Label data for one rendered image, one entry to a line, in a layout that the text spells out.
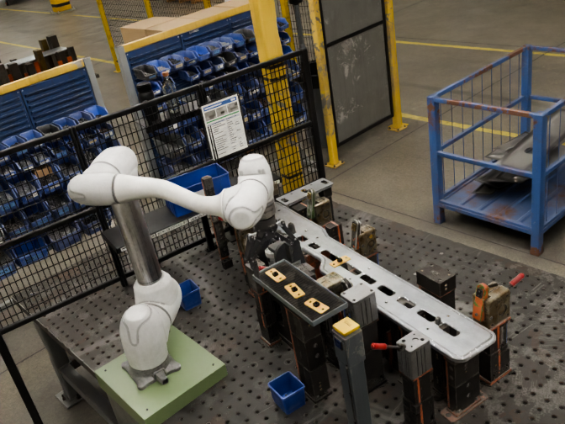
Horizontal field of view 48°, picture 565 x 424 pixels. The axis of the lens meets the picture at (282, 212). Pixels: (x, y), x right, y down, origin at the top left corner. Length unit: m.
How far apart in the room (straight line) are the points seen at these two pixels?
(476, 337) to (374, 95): 4.13
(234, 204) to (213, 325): 1.09
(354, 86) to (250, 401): 3.83
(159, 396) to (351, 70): 3.89
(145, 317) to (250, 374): 0.47
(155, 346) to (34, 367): 1.88
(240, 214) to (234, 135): 1.48
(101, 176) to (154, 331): 0.62
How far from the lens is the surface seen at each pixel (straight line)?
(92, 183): 2.20
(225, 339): 2.76
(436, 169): 4.48
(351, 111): 5.80
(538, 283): 2.90
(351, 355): 2.00
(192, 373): 2.55
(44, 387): 4.08
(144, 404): 2.50
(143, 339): 2.45
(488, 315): 2.23
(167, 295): 2.57
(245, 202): 1.85
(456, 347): 2.11
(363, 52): 5.85
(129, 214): 2.41
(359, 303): 2.15
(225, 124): 3.25
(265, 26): 3.33
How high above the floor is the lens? 2.39
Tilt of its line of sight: 28 degrees down
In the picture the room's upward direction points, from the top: 11 degrees counter-clockwise
